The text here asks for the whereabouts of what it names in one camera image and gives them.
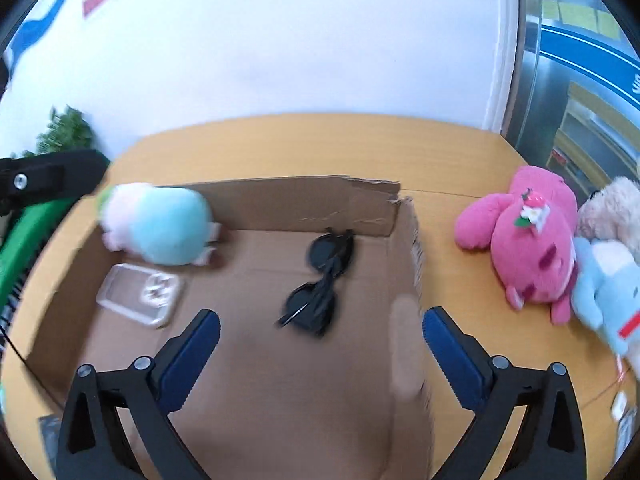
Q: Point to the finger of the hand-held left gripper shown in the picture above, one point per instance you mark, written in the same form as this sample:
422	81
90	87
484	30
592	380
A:
60	172

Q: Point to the wooden desktop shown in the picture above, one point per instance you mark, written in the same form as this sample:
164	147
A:
450	160

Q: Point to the pink plush bear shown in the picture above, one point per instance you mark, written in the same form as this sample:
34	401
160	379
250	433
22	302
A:
525	255

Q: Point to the yellow sticky note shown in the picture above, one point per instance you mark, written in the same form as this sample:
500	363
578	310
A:
551	10
607	24
577	15

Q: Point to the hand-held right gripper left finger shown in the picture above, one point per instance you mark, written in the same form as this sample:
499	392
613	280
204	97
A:
187	355

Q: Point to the glass door with blue stripe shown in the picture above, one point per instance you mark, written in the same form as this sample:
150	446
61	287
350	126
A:
550	85

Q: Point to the brown cardboard box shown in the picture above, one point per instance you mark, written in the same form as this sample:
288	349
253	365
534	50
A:
260	400

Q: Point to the blue wall decal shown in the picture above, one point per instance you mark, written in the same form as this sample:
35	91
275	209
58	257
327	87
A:
35	22

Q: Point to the black sunglasses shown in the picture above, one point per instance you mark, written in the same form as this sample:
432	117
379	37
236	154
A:
325	252

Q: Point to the large potted green plant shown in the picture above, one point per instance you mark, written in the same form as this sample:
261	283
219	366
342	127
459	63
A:
67	130

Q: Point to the beige plush toy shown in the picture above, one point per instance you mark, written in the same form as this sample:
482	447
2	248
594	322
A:
612	205

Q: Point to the teal and pink plush toy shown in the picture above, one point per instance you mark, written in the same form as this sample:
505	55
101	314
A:
170	225

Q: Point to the white door frame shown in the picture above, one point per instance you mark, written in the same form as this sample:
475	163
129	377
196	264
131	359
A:
502	50

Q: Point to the clear phone case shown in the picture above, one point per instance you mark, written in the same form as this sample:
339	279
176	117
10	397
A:
120	292

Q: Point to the light blue plush toy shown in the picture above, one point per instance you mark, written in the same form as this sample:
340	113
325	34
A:
595	295

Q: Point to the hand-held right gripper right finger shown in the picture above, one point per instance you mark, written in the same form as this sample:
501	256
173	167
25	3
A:
452	355

